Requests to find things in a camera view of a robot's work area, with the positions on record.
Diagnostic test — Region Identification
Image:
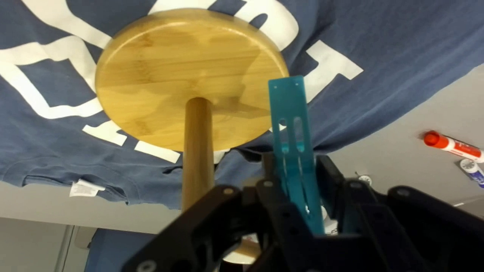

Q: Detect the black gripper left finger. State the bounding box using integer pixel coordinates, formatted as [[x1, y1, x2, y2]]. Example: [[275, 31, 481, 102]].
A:
[[119, 153, 304, 272]]

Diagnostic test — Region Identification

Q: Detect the white marker blue label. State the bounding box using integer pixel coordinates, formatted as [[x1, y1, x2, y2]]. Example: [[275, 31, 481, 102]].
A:
[[458, 158, 484, 189]]

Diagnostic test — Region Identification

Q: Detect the blue office chair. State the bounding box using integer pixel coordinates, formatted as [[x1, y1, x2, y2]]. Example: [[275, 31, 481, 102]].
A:
[[83, 229, 175, 272]]

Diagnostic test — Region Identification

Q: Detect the red capped white marker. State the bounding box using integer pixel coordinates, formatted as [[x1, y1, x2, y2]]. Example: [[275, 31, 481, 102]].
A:
[[422, 129, 484, 164]]

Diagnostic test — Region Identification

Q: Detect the blue printed T-shirt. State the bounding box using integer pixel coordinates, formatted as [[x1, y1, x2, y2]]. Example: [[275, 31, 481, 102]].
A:
[[0, 0, 484, 206]]

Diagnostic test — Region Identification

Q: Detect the wooden peg tree holder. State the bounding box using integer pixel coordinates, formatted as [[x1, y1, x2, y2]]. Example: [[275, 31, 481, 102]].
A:
[[93, 8, 290, 214]]

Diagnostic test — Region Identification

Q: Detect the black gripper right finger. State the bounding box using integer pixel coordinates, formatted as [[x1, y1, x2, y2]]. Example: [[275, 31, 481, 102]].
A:
[[313, 153, 484, 272]]

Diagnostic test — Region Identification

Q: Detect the teal plastic peg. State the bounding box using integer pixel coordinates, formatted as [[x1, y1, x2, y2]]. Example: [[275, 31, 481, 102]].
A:
[[266, 75, 326, 239]]

